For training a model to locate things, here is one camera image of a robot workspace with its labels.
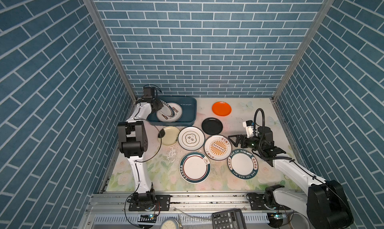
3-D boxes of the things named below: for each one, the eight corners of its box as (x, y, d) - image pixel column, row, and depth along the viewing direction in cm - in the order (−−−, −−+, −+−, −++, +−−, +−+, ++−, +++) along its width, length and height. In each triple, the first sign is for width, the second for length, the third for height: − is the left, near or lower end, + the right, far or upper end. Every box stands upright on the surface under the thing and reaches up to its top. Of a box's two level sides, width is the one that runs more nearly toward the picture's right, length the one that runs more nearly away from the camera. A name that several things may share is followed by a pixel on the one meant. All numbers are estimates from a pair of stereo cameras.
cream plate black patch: (157, 145, 96) (156, 143, 95) (160, 127, 105) (160, 126, 103) (178, 145, 97) (178, 143, 95) (180, 128, 105) (180, 126, 103)
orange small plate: (212, 116, 112) (213, 114, 110) (211, 103, 120) (212, 101, 119) (231, 116, 112) (232, 114, 111) (229, 103, 121) (229, 101, 119)
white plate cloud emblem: (177, 150, 94) (177, 149, 92) (179, 127, 105) (179, 126, 103) (205, 150, 94) (205, 149, 92) (204, 127, 105) (204, 126, 103)
